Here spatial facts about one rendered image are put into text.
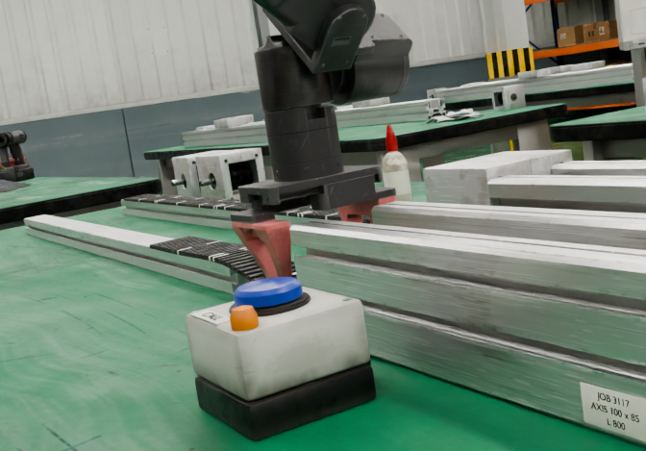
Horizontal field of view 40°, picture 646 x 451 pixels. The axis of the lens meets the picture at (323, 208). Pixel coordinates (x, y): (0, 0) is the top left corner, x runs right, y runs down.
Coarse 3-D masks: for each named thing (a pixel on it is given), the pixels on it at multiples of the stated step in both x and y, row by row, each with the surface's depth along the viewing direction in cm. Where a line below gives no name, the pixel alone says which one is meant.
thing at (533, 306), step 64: (320, 256) 65; (384, 256) 56; (448, 256) 50; (512, 256) 45; (576, 256) 42; (640, 256) 40; (384, 320) 57; (448, 320) 53; (512, 320) 46; (576, 320) 42; (640, 320) 39; (512, 384) 47; (576, 384) 43; (640, 384) 39
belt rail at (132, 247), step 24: (48, 216) 165; (72, 240) 139; (96, 240) 126; (120, 240) 116; (144, 240) 112; (144, 264) 109; (168, 264) 103; (192, 264) 94; (216, 264) 88; (216, 288) 90
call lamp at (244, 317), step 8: (232, 312) 48; (240, 312) 47; (248, 312) 47; (256, 312) 48; (232, 320) 48; (240, 320) 47; (248, 320) 47; (256, 320) 48; (232, 328) 48; (240, 328) 47; (248, 328) 47
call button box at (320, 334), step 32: (192, 320) 52; (224, 320) 50; (288, 320) 48; (320, 320) 49; (352, 320) 50; (192, 352) 53; (224, 352) 49; (256, 352) 47; (288, 352) 48; (320, 352) 49; (352, 352) 50; (224, 384) 50; (256, 384) 47; (288, 384) 48; (320, 384) 49; (352, 384) 50; (224, 416) 51; (256, 416) 48; (288, 416) 48; (320, 416) 50
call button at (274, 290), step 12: (240, 288) 52; (252, 288) 51; (264, 288) 51; (276, 288) 50; (288, 288) 51; (300, 288) 51; (240, 300) 51; (252, 300) 50; (264, 300) 50; (276, 300) 50; (288, 300) 50
